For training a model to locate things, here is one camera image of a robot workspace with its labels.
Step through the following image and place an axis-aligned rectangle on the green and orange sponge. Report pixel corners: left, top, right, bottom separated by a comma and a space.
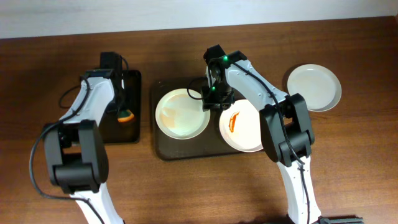
117, 110, 135, 123

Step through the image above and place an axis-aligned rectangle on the white plate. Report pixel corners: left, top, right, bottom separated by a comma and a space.
219, 100, 263, 152
155, 88, 211, 140
287, 64, 342, 112

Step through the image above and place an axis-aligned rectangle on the white plate top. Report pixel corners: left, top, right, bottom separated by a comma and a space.
155, 88, 211, 140

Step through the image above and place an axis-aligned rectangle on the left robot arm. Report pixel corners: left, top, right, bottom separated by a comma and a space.
39, 52, 126, 223

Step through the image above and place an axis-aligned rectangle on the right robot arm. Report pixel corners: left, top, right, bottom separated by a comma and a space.
201, 45, 322, 223

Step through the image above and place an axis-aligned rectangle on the small black tray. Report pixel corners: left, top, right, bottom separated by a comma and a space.
99, 70, 142, 144

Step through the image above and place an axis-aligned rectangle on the large brown tray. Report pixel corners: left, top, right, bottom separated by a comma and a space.
150, 77, 240, 161

